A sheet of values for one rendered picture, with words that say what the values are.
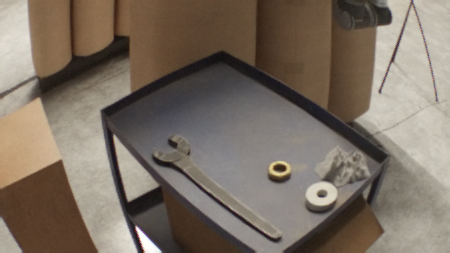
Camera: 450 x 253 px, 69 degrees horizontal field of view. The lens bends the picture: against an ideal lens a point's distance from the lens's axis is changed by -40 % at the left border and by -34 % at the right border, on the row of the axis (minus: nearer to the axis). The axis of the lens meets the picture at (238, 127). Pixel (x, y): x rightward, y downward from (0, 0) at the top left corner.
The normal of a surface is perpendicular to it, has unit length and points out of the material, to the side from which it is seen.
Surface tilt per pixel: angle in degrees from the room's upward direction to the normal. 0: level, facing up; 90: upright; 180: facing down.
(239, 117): 0
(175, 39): 90
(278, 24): 90
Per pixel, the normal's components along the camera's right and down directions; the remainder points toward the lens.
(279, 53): -0.09, 0.60
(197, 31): 0.30, 0.58
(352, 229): 0.31, -0.52
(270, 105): 0.02, -0.80
